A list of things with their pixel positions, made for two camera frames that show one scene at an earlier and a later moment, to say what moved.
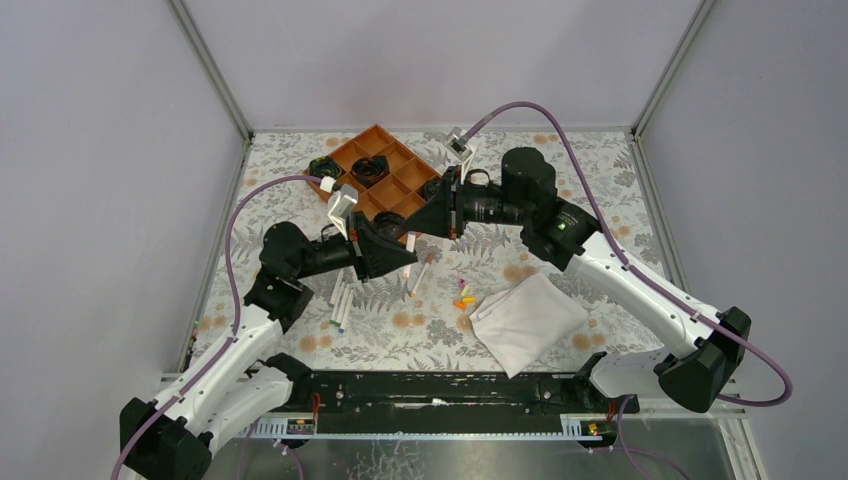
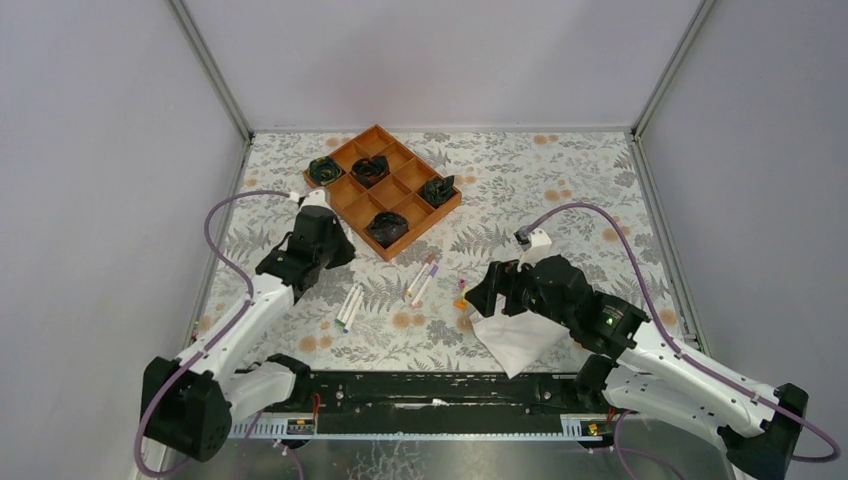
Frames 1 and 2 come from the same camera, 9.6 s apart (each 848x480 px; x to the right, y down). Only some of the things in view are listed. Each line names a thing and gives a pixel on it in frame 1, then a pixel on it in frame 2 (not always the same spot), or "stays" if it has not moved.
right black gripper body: x=451 y=203 -> x=506 y=291
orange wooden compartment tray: x=389 y=180 stays
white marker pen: x=419 y=281 stays
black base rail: x=442 y=404 stays
